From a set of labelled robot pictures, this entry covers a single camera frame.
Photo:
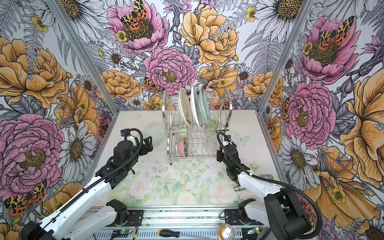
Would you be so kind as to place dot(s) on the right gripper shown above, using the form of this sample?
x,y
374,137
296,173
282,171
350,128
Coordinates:
x,y
220,152

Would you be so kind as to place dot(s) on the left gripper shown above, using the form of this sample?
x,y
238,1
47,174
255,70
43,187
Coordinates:
x,y
148,145

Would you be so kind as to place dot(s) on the steel two-tier dish rack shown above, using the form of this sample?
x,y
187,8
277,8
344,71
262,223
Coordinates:
x,y
200,147

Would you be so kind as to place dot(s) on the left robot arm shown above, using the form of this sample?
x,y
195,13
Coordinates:
x,y
65,223

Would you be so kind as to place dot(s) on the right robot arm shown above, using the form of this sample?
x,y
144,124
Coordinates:
x,y
281,210

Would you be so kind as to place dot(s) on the grey metal cylinder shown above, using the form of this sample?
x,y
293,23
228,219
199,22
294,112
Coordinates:
x,y
238,188

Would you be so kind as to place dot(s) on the light green ceramic bowl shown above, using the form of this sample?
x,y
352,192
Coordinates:
x,y
182,135

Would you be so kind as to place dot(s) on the green glass tumbler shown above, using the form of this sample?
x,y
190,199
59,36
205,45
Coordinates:
x,y
210,130

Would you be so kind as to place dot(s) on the cream white plate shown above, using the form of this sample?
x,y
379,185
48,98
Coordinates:
x,y
185,107

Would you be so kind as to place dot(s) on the roll of tape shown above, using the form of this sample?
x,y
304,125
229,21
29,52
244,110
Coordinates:
x,y
225,232

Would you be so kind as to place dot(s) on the pale green plate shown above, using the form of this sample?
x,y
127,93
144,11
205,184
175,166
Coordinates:
x,y
205,111

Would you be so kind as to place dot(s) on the white patterned plate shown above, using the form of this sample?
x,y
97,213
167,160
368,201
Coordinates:
x,y
196,107

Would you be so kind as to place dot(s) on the black yellow screwdriver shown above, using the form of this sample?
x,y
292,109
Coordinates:
x,y
176,234

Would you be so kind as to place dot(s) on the green circuit board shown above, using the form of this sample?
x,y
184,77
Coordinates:
x,y
124,233

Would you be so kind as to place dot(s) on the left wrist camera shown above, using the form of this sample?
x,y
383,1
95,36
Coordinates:
x,y
126,133

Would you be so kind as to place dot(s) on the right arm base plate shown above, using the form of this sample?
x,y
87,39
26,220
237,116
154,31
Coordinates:
x,y
234,218

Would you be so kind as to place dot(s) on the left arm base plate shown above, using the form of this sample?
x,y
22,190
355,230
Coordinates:
x,y
129,218

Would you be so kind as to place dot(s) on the aluminium front rail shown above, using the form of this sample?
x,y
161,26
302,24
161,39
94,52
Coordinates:
x,y
184,219

